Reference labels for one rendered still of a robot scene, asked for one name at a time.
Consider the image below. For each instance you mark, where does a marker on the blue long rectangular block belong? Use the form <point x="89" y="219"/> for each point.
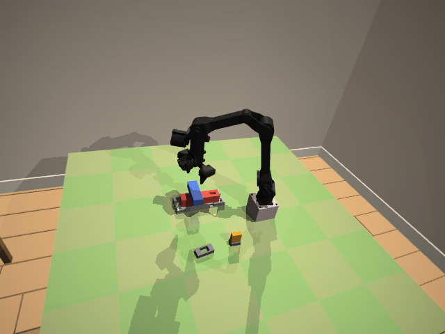
<point x="195" y="193"/>

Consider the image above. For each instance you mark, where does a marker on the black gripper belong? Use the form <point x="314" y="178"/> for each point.
<point x="204" y="171"/>

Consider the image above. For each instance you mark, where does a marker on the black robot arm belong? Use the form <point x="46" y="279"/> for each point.
<point x="201" y="126"/>

